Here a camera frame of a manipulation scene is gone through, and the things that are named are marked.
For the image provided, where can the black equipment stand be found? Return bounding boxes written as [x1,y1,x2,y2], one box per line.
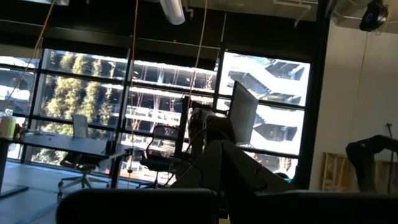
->
[174,95,237,175]

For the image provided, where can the black office chair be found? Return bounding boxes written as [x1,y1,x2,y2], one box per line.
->
[138,124,187,190]

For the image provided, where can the thin black stand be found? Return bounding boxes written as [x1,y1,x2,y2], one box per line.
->
[384,123,396,194]

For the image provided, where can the pale green paper roll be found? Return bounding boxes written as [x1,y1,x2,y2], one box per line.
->
[0,115,17,139]

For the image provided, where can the black hanging spotlight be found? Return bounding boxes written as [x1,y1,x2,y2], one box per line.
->
[359,0,390,32]

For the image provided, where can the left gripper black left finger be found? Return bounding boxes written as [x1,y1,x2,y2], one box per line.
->
[57,139,223,224]

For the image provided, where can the white ceiling light tube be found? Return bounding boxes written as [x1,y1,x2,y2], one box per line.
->
[159,0,187,26]

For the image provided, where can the computer monitor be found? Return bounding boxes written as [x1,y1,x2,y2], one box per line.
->
[228,80,259,146]

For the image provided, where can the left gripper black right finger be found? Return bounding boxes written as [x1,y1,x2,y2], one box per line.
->
[221,139,398,224]

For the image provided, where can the black-framed window wall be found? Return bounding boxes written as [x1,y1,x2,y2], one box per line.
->
[0,46,312,187]

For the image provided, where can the grey office desk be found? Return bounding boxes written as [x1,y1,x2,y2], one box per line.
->
[0,132,134,198]

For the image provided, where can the yellow hanging cord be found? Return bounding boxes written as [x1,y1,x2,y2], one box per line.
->
[185,0,208,131]
[0,0,57,111]

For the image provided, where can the wooden frame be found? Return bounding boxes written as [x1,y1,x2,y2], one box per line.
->
[321,151,349,192]

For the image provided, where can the small red box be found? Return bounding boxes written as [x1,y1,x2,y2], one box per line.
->
[14,123,27,140]

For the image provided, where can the office chair white base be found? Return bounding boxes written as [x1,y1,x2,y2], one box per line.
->
[57,152,110,200]

